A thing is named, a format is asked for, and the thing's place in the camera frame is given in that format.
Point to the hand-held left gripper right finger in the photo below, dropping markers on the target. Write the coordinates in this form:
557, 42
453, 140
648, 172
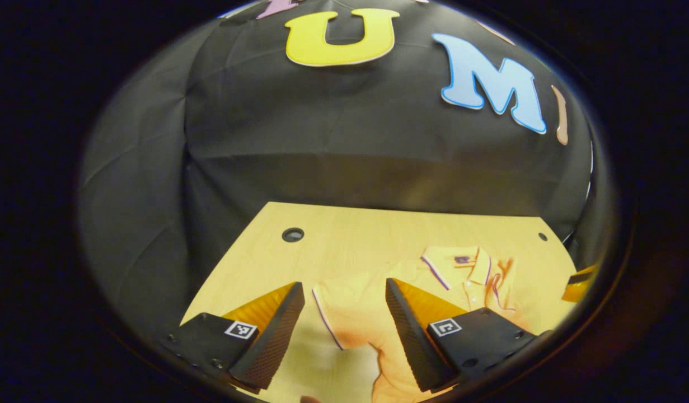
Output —
414, 344

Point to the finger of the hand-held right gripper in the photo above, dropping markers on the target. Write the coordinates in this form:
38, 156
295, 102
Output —
576, 288

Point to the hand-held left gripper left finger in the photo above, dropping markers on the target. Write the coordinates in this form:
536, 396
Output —
274, 338

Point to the black backdrop cloth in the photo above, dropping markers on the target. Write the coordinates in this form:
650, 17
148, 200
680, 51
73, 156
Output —
350, 168

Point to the orange T-shirt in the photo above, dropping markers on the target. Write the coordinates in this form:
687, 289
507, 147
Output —
366, 313

